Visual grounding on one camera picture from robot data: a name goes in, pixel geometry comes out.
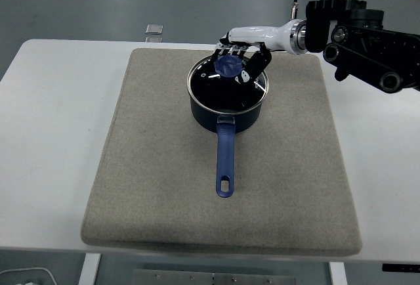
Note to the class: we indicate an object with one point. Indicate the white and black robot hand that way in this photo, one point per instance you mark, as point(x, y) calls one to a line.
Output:
point(259, 40)

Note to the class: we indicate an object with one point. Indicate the glass pot lid blue knob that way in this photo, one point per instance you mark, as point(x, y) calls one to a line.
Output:
point(223, 84)

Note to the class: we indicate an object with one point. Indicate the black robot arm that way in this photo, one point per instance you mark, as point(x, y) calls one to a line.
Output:
point(361, 45)

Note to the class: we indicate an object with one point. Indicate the dark blue saucepan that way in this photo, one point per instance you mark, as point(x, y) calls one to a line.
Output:
point(226, 117)

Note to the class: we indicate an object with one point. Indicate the silver floor socket plate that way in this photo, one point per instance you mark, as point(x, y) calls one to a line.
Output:
point(154, 29)

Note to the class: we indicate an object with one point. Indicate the beige fabric mat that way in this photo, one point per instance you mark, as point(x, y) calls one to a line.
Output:
point(220, 153)

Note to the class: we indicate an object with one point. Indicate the white table leg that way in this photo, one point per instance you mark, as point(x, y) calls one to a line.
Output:
point(89, 269)
point(338, 273)

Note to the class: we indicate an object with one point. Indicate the black table control panel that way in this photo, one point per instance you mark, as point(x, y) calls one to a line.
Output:
point(401, 267)

